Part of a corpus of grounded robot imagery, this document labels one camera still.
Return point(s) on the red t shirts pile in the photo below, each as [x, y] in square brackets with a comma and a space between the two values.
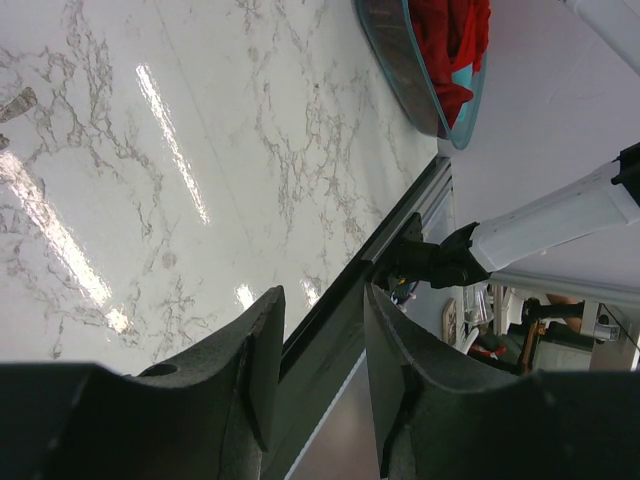
[452, 37]

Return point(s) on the aluminium frame rail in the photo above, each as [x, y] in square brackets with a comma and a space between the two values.
[423, 197]

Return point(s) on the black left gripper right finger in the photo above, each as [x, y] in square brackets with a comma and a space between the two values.
[440, 414]

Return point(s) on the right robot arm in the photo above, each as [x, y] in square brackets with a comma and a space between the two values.
[549, 184]

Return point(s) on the translucent blue plastic basket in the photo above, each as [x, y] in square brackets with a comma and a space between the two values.
[387, 27]

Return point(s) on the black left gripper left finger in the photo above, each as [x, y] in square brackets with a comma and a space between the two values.
[205, 413]

